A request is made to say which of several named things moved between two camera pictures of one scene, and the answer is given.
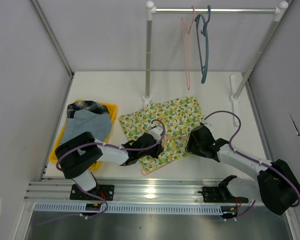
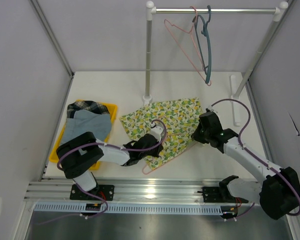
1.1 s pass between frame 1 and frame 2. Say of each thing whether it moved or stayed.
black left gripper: stayed
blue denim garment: stayed
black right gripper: moved
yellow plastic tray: stayed
